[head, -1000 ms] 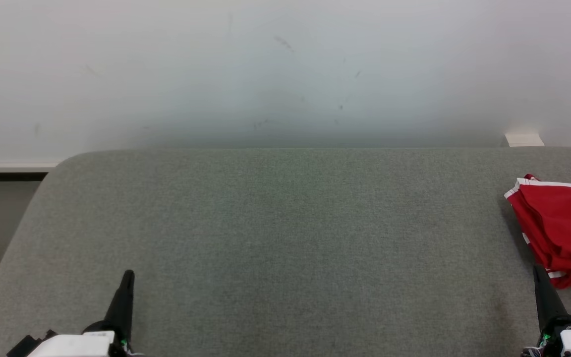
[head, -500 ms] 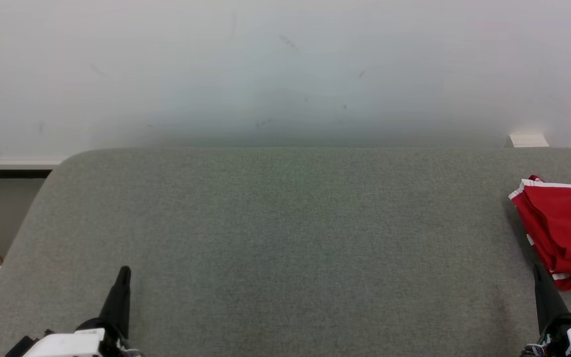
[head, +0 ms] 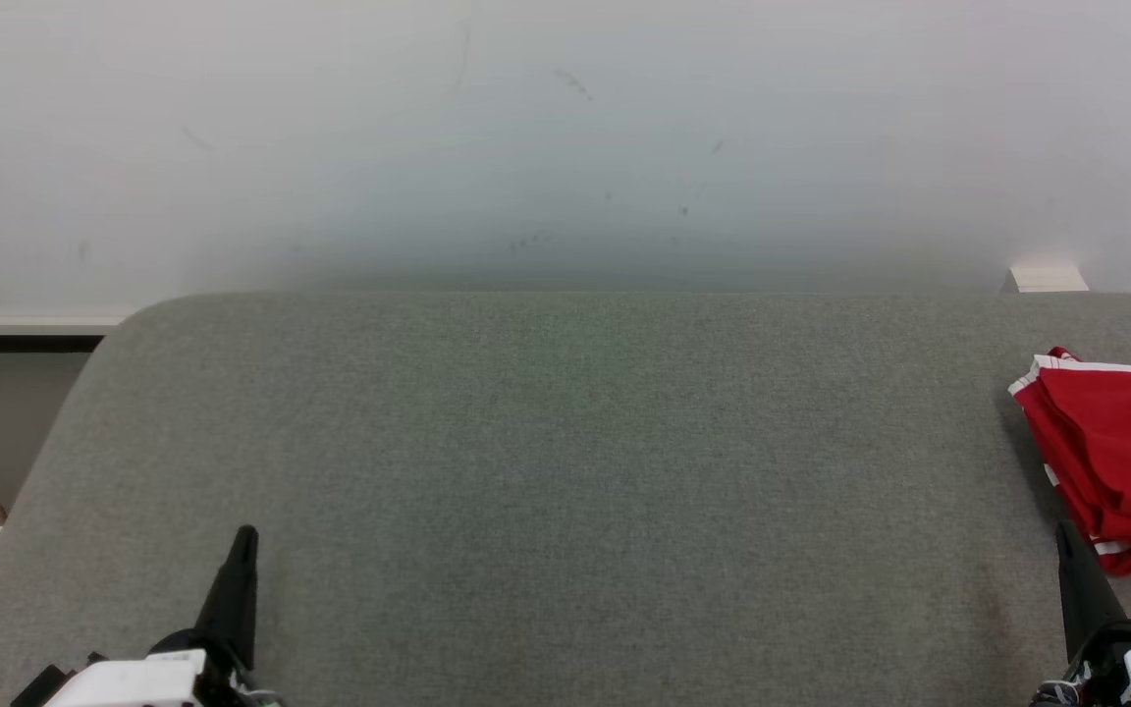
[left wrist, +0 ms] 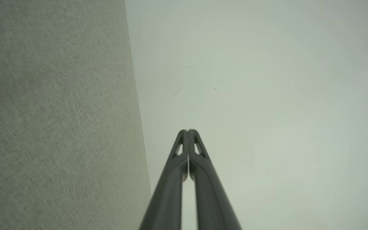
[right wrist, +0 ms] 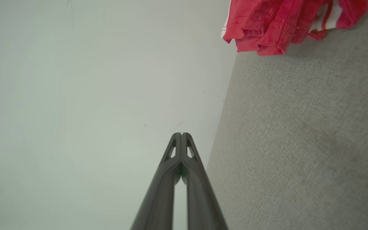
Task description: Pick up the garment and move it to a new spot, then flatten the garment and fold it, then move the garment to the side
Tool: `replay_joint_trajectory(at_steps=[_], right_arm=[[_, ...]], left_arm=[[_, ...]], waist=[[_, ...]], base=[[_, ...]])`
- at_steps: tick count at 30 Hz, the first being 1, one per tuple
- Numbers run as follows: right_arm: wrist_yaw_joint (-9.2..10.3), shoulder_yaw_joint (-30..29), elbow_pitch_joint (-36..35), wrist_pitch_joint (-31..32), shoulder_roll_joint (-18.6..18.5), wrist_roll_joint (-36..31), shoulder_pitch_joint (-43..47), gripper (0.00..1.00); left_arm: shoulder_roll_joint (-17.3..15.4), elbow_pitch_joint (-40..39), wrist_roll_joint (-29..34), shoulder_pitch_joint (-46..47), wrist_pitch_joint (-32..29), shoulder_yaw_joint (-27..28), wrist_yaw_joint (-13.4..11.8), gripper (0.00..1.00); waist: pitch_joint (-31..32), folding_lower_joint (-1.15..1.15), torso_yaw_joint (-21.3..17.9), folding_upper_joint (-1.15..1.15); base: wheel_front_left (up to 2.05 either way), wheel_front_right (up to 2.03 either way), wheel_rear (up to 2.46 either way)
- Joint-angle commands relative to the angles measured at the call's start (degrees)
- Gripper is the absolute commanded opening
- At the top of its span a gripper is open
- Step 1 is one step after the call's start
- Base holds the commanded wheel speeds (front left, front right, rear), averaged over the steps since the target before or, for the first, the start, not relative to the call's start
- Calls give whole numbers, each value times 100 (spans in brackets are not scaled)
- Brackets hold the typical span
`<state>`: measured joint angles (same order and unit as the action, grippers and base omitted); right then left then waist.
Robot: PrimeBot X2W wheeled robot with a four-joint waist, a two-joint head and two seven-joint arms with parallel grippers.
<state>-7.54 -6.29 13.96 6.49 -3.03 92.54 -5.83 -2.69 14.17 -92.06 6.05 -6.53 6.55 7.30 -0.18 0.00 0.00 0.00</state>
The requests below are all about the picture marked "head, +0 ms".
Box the small white wall box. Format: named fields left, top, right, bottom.
left=1007, top=265, right=1089, bottom=294

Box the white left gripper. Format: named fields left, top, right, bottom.
left=43, top=523, right=261, bottom=707

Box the grey fabric mat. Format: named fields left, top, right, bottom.
left=0, top=290, right=1131, bottom=707

